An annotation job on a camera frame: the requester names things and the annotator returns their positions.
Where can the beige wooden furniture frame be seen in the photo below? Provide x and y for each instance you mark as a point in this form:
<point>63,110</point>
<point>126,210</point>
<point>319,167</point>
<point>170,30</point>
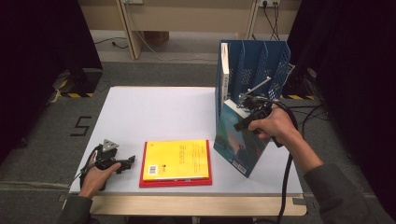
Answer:
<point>186,15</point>

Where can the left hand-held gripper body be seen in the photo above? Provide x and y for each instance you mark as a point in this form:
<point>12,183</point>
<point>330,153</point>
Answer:
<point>106,158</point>

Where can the red book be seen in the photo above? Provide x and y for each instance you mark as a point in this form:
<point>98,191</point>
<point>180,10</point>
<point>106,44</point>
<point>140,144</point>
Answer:
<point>174,183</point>

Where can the black curtain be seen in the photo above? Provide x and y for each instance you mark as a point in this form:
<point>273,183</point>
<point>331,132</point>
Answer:
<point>358,77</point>
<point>37,62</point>

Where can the yellow book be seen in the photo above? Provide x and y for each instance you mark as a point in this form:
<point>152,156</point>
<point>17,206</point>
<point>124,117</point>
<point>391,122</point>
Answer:
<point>177,160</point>

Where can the blue file rack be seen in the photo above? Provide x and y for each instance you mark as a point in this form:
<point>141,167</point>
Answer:
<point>249,56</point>

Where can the black stand base striped tape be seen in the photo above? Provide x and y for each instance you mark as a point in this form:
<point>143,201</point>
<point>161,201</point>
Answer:
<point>82,84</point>
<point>299,90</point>

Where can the teal book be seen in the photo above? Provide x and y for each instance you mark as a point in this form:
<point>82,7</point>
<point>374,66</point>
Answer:
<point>236,146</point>

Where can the person's right hand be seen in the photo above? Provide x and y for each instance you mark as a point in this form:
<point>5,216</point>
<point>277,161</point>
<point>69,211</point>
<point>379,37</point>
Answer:
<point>277,124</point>

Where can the white wall socket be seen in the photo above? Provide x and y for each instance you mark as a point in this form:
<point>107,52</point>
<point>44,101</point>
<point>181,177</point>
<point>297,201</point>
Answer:
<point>269,2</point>

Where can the person's left hand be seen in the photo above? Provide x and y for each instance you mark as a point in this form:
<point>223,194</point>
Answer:
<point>95,182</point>

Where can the cardboard box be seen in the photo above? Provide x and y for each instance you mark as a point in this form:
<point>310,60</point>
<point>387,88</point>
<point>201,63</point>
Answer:
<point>157,38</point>

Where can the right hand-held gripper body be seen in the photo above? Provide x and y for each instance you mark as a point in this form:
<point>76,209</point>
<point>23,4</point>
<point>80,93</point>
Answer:
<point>260,107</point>

